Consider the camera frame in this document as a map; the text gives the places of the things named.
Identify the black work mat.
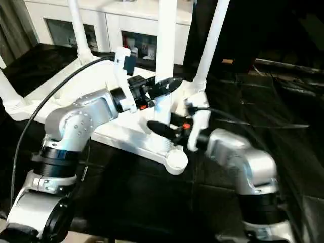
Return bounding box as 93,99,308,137
0,44,324,243

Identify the white plastic table top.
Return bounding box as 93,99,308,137
4,57,207,176

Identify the white glass-door cabinet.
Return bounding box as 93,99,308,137
24,0,193,65

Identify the white plastic table leg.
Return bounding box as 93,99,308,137
67,0,94,61
0,57,25,113
154,0,178,152
193,0,230,91

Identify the black backdrop cloth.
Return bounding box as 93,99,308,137
183,0,324,74

